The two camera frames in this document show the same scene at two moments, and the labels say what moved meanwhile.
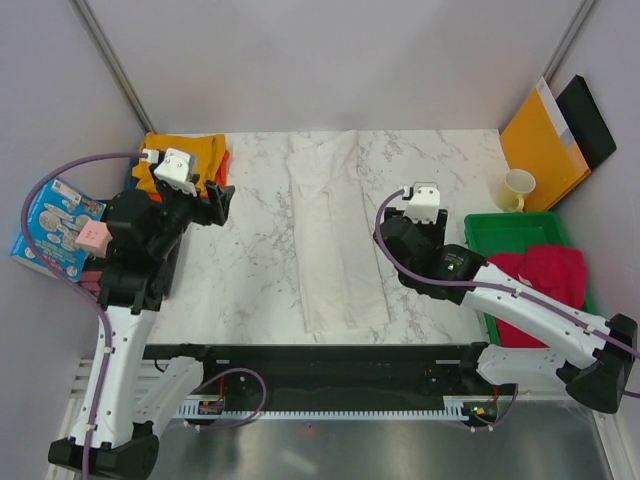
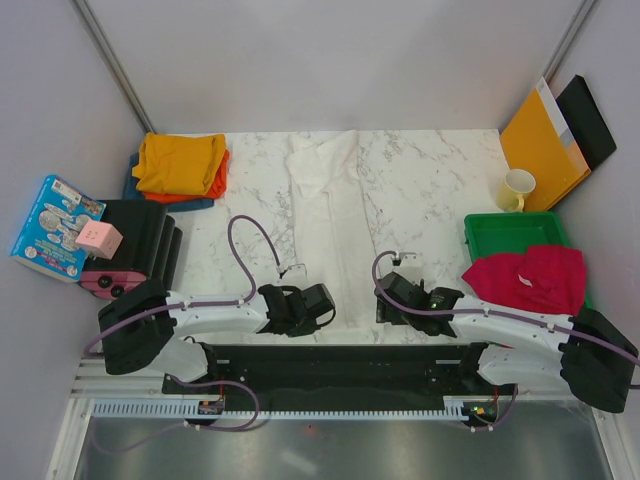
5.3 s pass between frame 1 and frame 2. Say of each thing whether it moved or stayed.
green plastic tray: stayed
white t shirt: stayed
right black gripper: moved
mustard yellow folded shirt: stayed
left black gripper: moved
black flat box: stayed
